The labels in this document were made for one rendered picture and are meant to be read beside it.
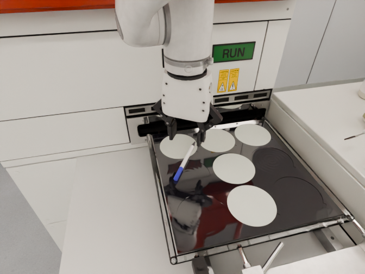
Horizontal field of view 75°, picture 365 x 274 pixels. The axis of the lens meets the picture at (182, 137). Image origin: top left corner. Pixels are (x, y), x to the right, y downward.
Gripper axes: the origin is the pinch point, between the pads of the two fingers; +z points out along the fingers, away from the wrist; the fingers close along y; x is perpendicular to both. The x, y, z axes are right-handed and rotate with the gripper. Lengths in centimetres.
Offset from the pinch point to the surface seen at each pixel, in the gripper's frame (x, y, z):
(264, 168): -4.4, -18.5, 8.7
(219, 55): -20.9, -1.7, -11.0
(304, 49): -228, -45, 49
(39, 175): 9, 45, 22
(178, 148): -3.7, 3.4, 8.5
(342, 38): -251, -79, 41
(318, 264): 14.4, -30.0, 10.7
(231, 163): -3.1, -10.8, 8.5
